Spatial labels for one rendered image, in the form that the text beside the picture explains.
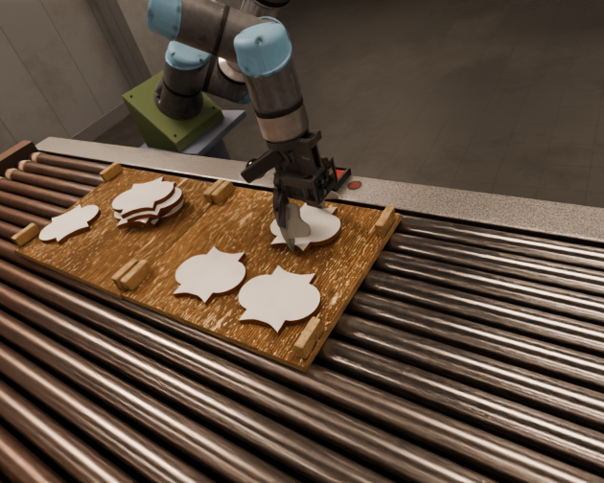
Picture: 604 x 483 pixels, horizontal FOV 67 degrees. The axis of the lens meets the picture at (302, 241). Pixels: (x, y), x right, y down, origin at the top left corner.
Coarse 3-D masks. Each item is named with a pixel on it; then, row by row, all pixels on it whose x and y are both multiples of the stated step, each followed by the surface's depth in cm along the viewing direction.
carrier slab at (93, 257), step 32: (96, 192) 120; (192, 192) 108; (96, 224) 107; (160, 224) 100; (192, 224) 98; (32, 256) 104; (64, 256) 100; (96, 256) 97; (128, 256) 94; (160, 256) 92
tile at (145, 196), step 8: (136, 184) 107; (144, 184) 107; (152, 184) 105; (160, 184) 105; (168, 184) 104; (128, 192) 106; (136, 192) 105; (144, 192) 104; (152, 192) 103; (160, 192) 102; (168, 192) 101; (120, 200) 103; (128, 200) 102; (136, 200) 102; (144, 200) 101; (152, 200) 100; (160, 200) 100; (120, 208) 101; (128, 208) 100; (136, 208) 99; (144, 208) 99; (152, 208) 98; (128, 216) 100
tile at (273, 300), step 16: (288, 272) 77; (256, 288) 76; (272, 288) 75; (288, 288) 74; (304, 288) 74; (256, 304) 74; (272, 304) 73; (288, 304) 72; (304, 304) 71; (320, 304) 71; (240, 320) 72; (256, 320) 71; (272, 320) 70; (288, 320) 70; (304, 320) 70
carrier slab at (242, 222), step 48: (240, 192) 103; (192, 240) 93; (240, 240) 89; (336, 240) 82; (384, 240) 80; (144, 288) 85; (240, 288) 79; (336, 288) 73; (240, 336) 71; (288, 336) 69
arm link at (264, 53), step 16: (256, 32) 62; (272, 32) 60; (240, 48) 61; (256, 48) 60; (272, 48) 60; (288, 48) 62; (240, 64) 63; (256, 64) 61; (272, 64) 61; (288, 64) 63; (256, 80) 63; (272, 80) 63; (288, 80) 64; (256, 96) 65; (272, 96) 64; (288, 96) 65; (256, 112) 68; (272, 112) 66; (288, 112) 66
